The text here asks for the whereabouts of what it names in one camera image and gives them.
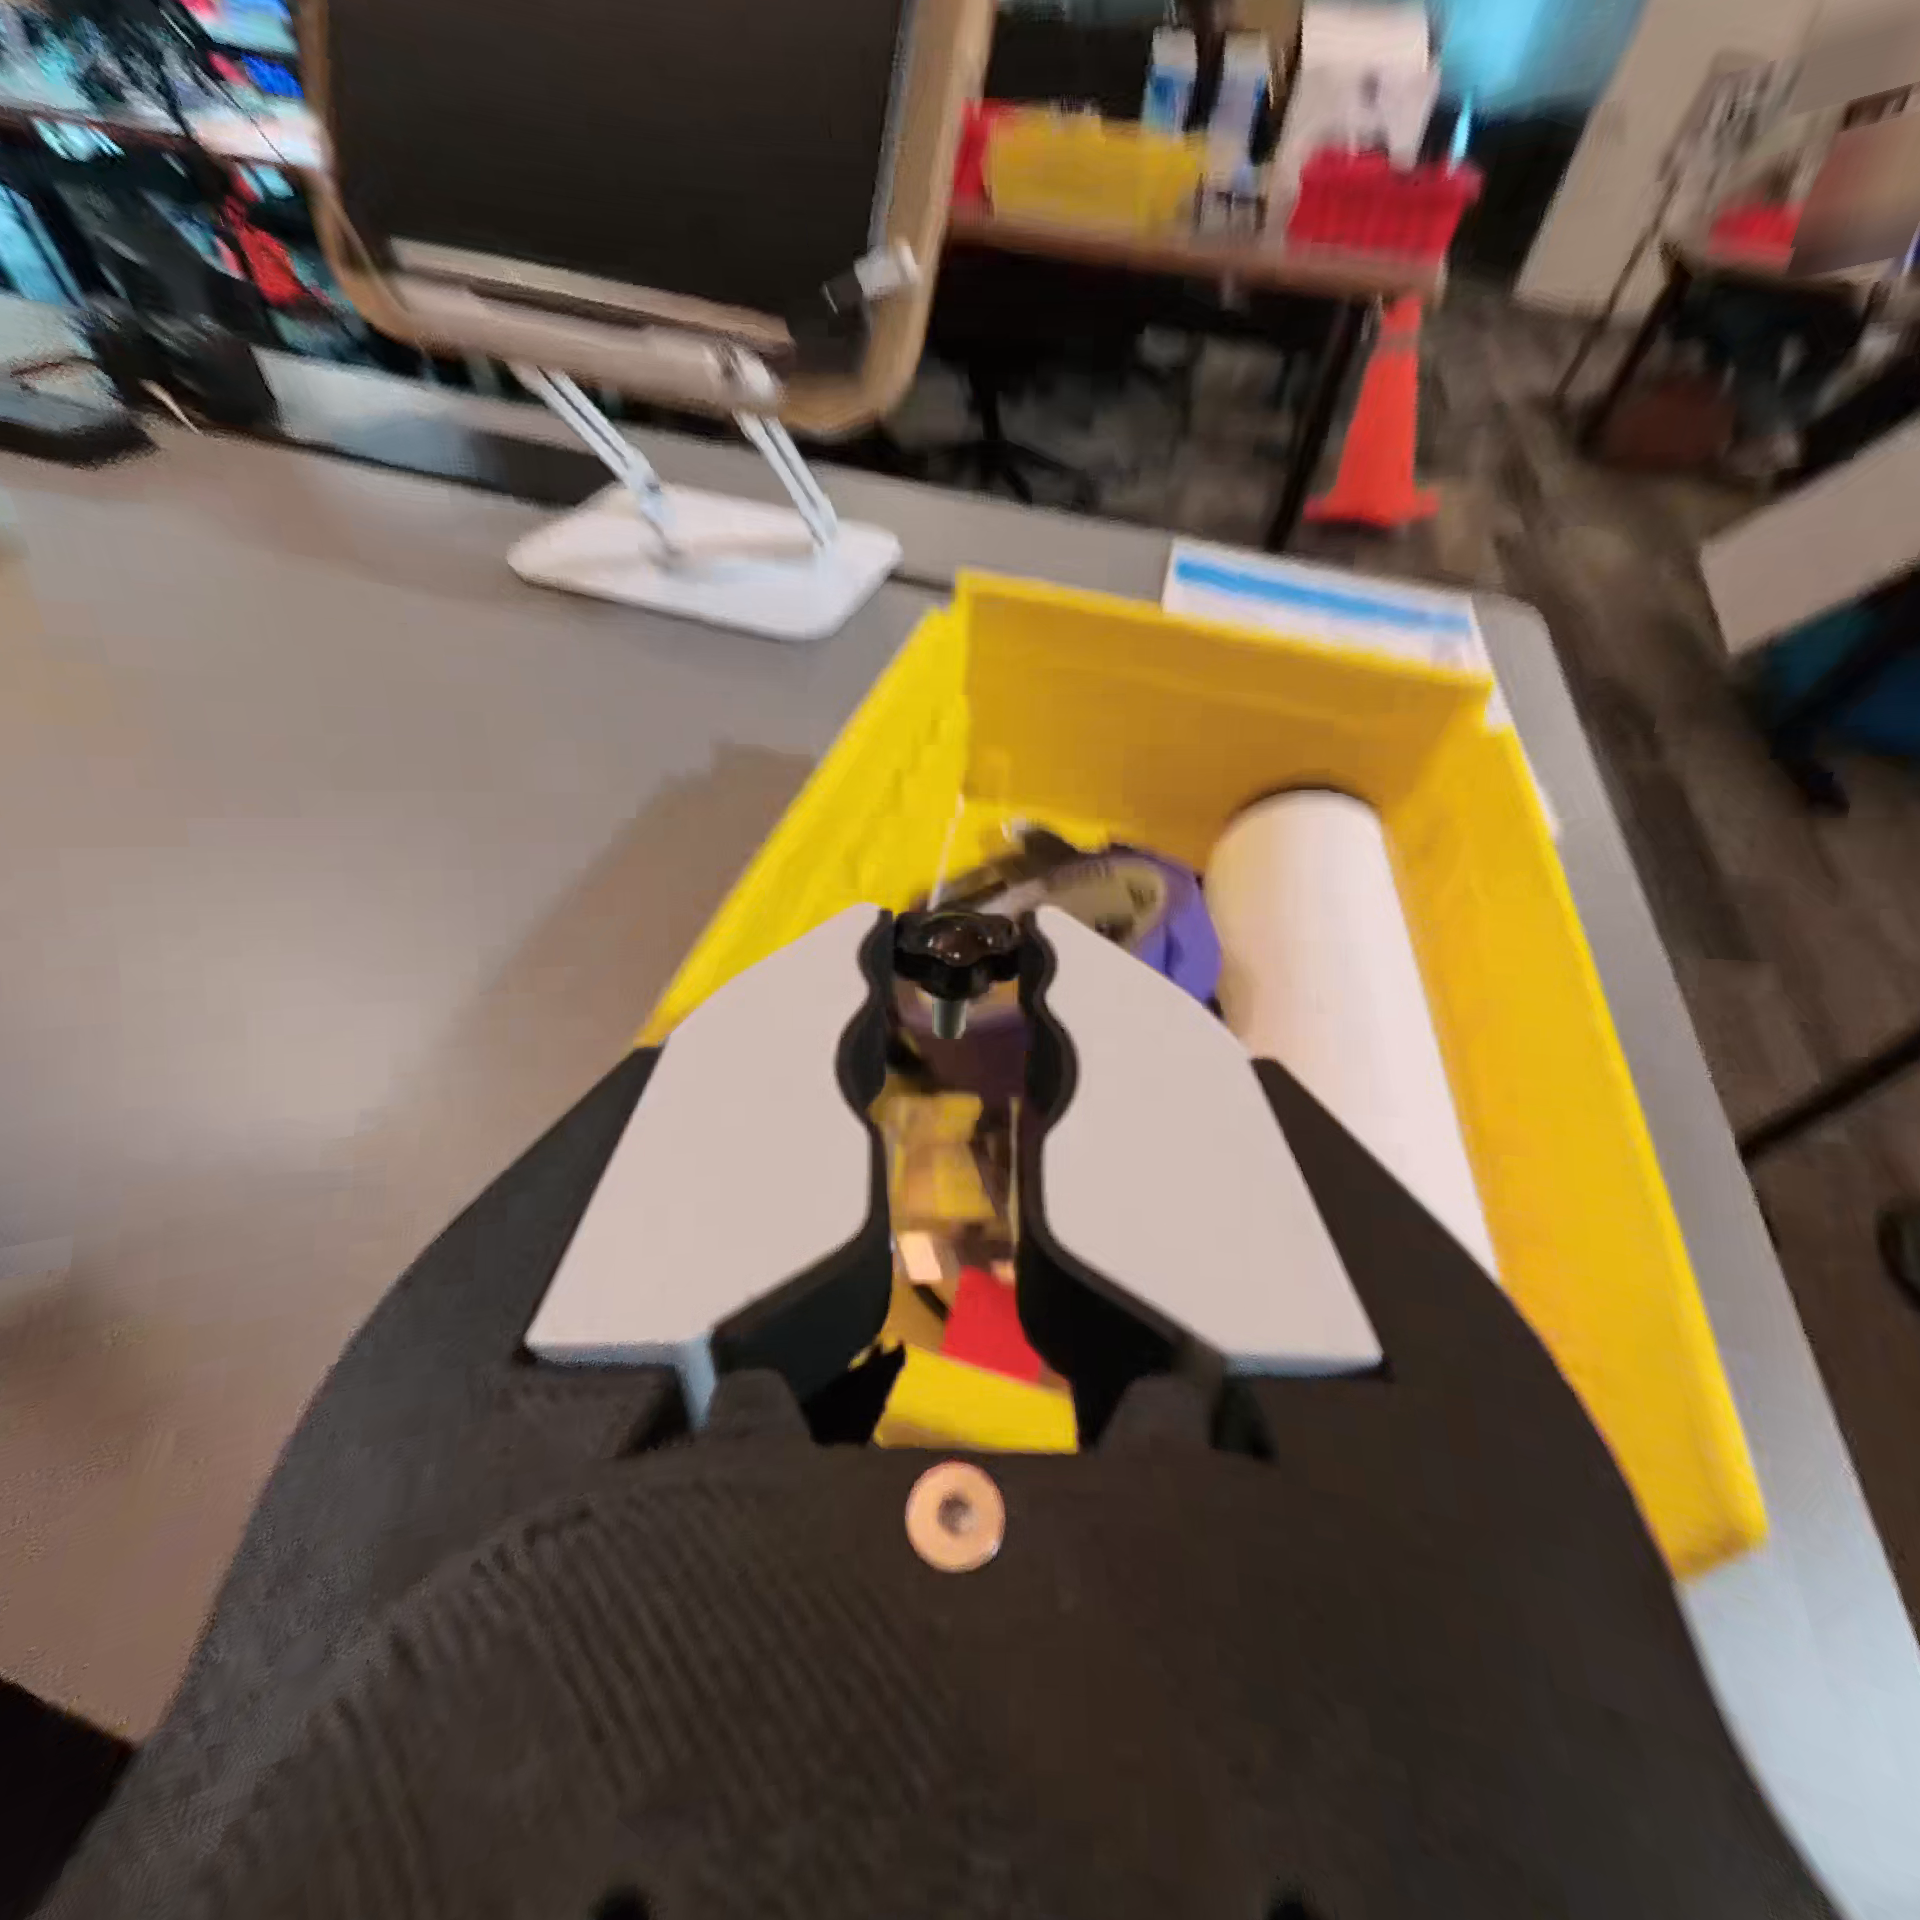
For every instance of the yellow storage crate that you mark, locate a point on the yellow storage crate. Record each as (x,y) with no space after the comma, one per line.
(1095,165)

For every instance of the purple tape roll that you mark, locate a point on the purple tape roll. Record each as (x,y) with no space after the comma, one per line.
(1179,921)

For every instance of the white cardboard box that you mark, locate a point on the white cardboard box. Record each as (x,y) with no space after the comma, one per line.
(1359,89)

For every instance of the red plastic piece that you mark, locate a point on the red plastic piece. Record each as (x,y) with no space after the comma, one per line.
(991,1329)

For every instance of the white blue carton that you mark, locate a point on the white blue carton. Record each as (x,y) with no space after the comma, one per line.
(1243,106)
(1172,76)

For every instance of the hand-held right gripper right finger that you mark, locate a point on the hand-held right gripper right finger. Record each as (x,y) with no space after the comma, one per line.
(1185,1170)

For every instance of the cluttered background shelf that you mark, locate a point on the cluttered background shelf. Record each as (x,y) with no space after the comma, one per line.
(150,149)

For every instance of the red storage crate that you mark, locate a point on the red storage crate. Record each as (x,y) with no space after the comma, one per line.
(1382,201)

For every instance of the brown wooden table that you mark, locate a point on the brown wooden table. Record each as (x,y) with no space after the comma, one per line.
(1200,253)

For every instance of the white blue printed sheet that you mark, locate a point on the white blue printed sheet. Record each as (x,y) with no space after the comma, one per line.
(1319,600)

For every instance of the white paper roll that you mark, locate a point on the white paper roll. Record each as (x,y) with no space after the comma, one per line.
(1319,960)

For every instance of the black knob screw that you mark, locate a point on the black knob screw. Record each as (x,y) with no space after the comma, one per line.
(957,953)

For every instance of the white monitor stand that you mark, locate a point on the white monitor stand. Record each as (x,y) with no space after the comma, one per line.
(705,569)

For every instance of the black battery charger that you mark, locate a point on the black battery charger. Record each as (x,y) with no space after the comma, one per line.
(181,368)

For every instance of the grey desk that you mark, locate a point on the grey desk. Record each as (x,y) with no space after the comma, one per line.
(301,901)

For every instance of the yellow plastic bin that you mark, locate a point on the yellow plastic bin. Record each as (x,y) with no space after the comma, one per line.
(1142,704)

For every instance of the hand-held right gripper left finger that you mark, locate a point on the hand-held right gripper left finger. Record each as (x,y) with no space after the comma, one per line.
(721,1170)

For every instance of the orange traffic cone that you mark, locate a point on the orange traffic cone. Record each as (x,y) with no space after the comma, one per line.
(1382,434)

